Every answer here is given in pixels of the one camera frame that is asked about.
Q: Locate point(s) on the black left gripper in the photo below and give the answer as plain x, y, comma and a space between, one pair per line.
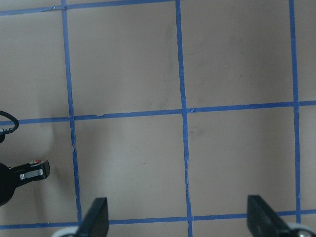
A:
9, 177

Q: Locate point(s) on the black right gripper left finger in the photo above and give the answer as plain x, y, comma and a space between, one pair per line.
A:
96, 221

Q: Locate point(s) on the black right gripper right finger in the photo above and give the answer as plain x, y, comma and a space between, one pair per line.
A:
262, 221

